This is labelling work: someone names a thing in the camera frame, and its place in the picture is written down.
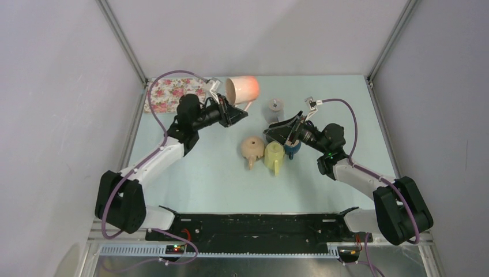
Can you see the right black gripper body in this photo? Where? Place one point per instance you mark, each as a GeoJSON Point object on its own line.
{"type": "Point", "coordinates": [305, 133]}

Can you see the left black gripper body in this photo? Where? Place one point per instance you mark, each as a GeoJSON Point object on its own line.
{"type": "Point", "coordinates": [223, 107]}

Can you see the yellow ceramic mug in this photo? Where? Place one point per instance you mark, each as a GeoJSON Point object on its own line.
{"type": "Point", "coordinates": [274, 156]}

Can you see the pink ceramic mug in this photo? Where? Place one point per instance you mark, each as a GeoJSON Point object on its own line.
{"type": "Point", "coordinates": [242, 90]}

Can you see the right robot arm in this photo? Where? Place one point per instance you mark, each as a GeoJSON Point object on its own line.
{"type": "Point", "coordinates": [400, 212]}

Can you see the grey mug far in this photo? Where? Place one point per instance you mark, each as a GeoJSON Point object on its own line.
{"type": "Point", "coordinates": [274, 111]}

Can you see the blue ceramic mug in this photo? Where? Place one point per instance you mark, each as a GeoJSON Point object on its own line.
{"type": "Point", "coordinates": [292, 148]}

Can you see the beige ceramic mug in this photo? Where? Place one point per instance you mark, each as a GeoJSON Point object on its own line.
{"type": "Point", "coordinates": [252, 149]}

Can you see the floral placemat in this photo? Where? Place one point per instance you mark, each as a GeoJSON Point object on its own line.
{"type": "Point", "coordinates": [166, 93]}

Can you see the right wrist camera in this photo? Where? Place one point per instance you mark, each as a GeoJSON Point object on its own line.
{"type": "Point", "coordinates": [313, 106]}

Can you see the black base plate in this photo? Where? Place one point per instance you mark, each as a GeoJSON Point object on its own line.
{"type": "Point", "coordinates": [264, 232]}

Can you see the grey cable duct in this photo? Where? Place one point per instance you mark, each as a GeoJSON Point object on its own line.
{"type": "Point", "coordinates": [155, 250]}

